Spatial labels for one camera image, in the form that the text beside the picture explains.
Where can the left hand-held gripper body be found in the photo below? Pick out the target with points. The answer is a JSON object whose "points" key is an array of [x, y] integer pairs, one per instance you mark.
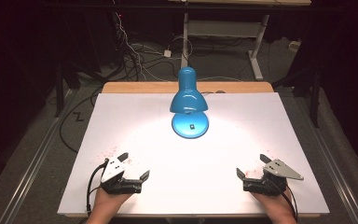
{"points": [[113, 169]]}

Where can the white box on floor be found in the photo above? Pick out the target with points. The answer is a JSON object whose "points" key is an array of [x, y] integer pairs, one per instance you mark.
{"points": [[294, 46]]}

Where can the white metal desk frame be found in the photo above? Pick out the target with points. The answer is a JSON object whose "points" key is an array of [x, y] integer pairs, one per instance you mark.
{"points": [[223, 29]]}

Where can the blue desk lamp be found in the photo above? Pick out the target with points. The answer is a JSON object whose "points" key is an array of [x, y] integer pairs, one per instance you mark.
{"points": [[189, 99]]}

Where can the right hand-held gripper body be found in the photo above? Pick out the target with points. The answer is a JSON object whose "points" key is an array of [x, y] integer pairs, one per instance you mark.
{"points": [[278, 169]]}

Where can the white table cover sheet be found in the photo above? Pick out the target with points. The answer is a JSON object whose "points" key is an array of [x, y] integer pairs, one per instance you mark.
{"points": [[155, 161]]}

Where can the black stand leg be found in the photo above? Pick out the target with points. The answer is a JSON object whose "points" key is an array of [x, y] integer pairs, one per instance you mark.
{"points": [[59, 90]]}

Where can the person's right hand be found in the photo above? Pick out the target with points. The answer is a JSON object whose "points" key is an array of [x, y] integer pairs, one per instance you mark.
{"points": [[278, 208]]}

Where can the metal floor rail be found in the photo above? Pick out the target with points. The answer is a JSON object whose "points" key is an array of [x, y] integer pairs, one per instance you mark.
{"points": [[332, 161], [34, 161]]}

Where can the white power adapter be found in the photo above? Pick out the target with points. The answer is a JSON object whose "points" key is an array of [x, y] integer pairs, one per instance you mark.
{"points": [[167, 53]]}

